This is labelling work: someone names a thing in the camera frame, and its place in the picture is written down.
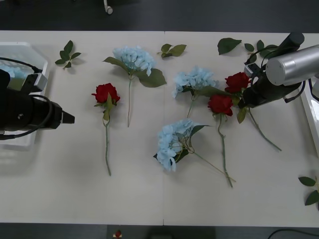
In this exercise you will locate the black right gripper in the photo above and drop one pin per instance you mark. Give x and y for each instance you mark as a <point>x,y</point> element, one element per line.
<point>259,92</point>

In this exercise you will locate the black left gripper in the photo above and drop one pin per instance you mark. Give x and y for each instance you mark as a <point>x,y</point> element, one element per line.
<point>41,113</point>

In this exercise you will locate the red rose with green stem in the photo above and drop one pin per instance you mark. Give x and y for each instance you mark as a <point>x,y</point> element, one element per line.
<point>220,104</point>
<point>106,93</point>
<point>236,82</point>

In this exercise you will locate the pale blue flower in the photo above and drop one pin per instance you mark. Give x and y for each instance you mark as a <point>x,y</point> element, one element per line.
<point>134,58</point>
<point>169,142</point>
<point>194,78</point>
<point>15,71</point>

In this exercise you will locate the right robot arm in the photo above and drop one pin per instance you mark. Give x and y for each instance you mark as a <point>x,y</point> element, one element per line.
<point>291,64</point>

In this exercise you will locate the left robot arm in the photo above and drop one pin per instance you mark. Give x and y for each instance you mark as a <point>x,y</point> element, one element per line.
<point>12,109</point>

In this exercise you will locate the loose green leaf twig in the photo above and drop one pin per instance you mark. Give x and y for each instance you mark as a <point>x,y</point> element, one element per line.
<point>306,180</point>
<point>249,46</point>
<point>66,53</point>

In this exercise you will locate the shallow white box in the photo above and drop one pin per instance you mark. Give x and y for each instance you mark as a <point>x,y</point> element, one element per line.
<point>311,117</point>
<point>17,144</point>

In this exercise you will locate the single large green leaf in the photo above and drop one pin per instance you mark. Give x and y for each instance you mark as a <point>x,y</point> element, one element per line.
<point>226,46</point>

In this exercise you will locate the olive green leaf twig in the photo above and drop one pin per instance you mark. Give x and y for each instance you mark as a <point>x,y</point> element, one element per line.
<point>175,49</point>

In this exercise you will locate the pale blue flower, thin stem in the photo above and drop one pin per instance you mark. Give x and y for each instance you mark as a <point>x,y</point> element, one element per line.
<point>169,142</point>

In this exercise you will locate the white chair caster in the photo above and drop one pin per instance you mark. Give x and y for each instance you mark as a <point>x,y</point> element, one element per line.
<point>109,8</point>

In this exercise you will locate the red push button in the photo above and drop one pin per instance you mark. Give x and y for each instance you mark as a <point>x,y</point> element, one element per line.
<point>117,234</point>

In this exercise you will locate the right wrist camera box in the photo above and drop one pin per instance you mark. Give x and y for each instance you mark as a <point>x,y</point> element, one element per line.
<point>250,68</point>

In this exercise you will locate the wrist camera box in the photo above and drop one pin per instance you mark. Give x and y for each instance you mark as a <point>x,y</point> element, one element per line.
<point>250,68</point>
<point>40,81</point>

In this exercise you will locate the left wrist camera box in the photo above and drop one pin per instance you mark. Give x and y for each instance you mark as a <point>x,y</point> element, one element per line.
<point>40,81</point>

